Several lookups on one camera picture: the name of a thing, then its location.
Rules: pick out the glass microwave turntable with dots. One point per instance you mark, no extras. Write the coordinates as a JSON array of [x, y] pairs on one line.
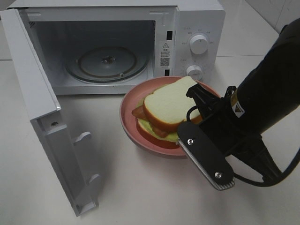
[[107, 64]]

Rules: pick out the pink round plate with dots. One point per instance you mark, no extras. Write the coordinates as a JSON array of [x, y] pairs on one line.
[[128, 121]]

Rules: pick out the white lower microwave knob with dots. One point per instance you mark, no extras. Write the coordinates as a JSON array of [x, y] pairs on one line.
[[195, 72]]

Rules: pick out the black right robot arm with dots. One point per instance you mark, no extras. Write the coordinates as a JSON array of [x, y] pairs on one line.
[[269, 93]]

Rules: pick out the sandwich with white bread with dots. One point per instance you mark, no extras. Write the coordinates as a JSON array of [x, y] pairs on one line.
[[159, 114]]

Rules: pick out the white upper microwave knob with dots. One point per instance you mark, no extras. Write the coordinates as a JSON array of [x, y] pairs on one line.
[[198, 44]]

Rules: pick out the white microwave oven body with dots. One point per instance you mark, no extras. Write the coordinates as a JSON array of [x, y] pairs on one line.
[[160, 28]]

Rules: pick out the white microwave knob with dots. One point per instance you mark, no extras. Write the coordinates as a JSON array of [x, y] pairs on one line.
[[198, 44], [195, 72]]

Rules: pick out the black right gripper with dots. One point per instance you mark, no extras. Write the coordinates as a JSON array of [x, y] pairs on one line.
[[219, 137]]

